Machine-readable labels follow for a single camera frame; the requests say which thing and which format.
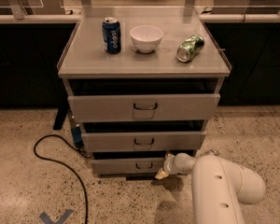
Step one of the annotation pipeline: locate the black cable left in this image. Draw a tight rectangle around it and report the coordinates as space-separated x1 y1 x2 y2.
33 133 91 224

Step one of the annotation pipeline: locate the blue Pepsi can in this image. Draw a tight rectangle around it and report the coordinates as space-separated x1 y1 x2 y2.
102 17 121 54

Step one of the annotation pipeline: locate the grey middle drawer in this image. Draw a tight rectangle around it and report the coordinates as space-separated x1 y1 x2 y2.
82 132 206 152

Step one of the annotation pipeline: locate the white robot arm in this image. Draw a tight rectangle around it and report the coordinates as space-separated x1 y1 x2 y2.
155 153 266 224

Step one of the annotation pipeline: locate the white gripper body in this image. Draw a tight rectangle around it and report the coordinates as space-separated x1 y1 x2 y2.
163 155 179 175

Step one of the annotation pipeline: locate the dark counter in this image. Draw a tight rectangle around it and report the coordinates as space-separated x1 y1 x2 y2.
0 21 76 108
201 15 280 105

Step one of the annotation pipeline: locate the dark counter right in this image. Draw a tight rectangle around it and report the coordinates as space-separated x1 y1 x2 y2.
201 15 280 105

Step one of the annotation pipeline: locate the crushed green soda can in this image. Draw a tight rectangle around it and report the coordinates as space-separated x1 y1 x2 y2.
176 35 204 63

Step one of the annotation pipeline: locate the grey bottom drawer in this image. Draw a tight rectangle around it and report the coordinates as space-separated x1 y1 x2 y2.
91 158 164 175

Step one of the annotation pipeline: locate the blue power adapter box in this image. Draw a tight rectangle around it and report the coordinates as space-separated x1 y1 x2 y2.
71 125 83 148

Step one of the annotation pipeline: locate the grey drawer cabinet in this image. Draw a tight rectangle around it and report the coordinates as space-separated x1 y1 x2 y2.
59 7 230 177

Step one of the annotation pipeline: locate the dark counter left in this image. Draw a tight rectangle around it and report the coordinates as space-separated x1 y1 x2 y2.
0 21 76 108

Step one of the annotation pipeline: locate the grey top drawer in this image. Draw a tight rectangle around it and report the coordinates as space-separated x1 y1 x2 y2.
68 94 220 122

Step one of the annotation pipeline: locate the white bowl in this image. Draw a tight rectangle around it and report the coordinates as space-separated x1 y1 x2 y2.
130 25 163 53

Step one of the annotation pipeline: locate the grey drawer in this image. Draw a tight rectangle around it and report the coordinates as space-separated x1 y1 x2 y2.
82 132 206 152
91 158 164 175
68 94 220 122

